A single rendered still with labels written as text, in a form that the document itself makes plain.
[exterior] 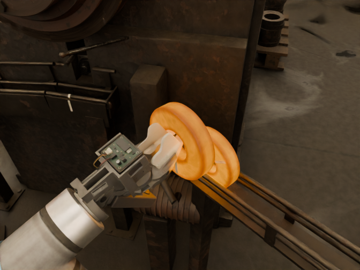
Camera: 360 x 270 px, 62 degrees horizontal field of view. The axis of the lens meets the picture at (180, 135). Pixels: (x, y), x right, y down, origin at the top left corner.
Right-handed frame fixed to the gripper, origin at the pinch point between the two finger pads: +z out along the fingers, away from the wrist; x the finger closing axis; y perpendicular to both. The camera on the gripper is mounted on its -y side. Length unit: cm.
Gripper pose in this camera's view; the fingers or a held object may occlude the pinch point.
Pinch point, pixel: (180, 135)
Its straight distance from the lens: 55.8
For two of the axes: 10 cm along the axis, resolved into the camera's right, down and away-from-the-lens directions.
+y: -2.0, -5.8, -7.9
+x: -6.6, -5.1, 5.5
